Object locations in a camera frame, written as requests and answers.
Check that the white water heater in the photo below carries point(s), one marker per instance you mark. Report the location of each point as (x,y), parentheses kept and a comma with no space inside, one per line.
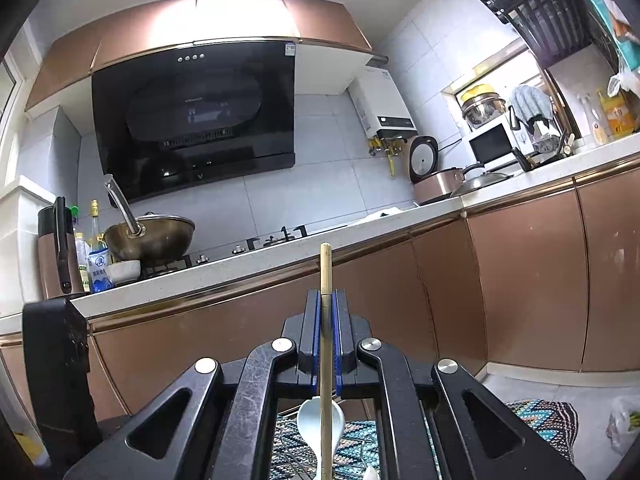
(380,100)

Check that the white plastic bag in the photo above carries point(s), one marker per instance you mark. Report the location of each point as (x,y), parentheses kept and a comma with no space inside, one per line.
(625,87)

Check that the bronze rice cooker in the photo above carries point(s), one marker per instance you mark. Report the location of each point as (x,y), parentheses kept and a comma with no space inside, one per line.
(435,185)

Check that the black range hood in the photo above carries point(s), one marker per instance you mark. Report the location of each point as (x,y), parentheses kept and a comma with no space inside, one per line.
(200,110)

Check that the black gas stove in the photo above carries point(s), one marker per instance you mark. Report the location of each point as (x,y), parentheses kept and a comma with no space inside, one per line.
(250,250)

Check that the light bamboo chopstick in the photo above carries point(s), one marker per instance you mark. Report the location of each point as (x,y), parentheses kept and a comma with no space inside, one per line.
(325,270)

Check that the yellow oil bottle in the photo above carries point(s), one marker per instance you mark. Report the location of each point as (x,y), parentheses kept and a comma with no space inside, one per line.
(612,115)

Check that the clear spray bottle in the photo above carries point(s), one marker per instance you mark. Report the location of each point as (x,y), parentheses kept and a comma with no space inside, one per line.
(595,125)

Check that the blue white salt packet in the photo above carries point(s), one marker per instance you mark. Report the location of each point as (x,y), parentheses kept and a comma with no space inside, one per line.
(100,265)

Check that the steel pot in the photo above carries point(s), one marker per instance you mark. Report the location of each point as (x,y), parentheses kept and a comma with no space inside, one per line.
(482,110)

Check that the white folded cloth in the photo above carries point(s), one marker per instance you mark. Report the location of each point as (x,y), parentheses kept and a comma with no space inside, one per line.
(387,216)

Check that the blue hanging towel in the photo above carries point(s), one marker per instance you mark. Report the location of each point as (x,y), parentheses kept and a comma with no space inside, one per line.
(530,102)

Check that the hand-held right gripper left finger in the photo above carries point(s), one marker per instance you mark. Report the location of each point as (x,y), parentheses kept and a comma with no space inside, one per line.
(316,340)

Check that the steel pan lid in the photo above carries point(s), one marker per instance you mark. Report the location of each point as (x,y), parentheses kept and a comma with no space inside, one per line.
(480,182)

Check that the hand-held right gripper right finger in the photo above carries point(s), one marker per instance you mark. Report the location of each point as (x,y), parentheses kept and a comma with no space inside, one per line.
(338,340)

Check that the bronze electric kettle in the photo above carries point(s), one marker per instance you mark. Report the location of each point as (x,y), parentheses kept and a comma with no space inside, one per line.
(50,260)

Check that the clear plastic bag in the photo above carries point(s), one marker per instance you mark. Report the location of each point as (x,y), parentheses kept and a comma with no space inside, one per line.
(625,425)

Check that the black frying pan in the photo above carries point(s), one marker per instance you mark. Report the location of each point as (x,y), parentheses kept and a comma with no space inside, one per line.
(540,160)

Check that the zigzag patterned cloth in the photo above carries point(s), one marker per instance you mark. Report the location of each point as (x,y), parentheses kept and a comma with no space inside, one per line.
(540,425)

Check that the white bowl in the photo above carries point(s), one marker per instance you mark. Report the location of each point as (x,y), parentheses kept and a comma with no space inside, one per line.
(124,271)

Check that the yellow gas valve pipes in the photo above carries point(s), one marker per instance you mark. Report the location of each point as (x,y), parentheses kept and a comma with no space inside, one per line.
(390,152)

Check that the teal printed bag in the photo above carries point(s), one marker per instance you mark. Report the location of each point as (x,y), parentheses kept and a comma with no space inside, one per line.
(607,15)

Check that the white microwave oven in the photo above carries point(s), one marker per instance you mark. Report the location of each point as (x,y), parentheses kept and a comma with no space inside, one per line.
(492,142)

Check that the black wall rack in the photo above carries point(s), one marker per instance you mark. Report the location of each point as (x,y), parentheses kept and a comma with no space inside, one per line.
(545,15)

